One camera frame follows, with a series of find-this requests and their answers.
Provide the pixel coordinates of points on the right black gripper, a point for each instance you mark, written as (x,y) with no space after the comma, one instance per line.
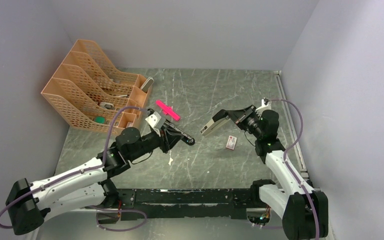
(238,115)

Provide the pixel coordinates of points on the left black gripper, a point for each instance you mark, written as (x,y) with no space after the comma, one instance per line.
(168,139)

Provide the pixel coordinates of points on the beige black stapler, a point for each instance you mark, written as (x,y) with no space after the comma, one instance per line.
(219,119)

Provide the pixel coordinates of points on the pink plastic staple remover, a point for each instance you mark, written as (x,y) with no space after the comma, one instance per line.
(167,110)

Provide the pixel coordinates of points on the red white staple box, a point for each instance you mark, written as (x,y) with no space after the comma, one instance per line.
(231,143)

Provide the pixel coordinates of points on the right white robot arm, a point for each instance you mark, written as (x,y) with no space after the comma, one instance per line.
(302,209)

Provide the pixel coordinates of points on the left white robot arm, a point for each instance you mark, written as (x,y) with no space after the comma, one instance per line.
(30,204)

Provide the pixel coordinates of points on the grey white device in organizer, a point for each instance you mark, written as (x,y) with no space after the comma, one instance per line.
(145,87)

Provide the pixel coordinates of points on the silver tape dispenser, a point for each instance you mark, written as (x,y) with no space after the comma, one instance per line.
(106,105)

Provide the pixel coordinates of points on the green round object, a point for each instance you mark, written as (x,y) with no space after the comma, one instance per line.
(100,120)

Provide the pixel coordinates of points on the orange mesh file organizer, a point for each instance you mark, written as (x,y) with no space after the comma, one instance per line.
(86,77)

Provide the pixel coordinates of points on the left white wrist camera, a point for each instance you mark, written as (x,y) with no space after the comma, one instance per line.
(156,123)

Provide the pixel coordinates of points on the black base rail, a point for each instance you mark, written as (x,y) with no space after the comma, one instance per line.
(233,203)

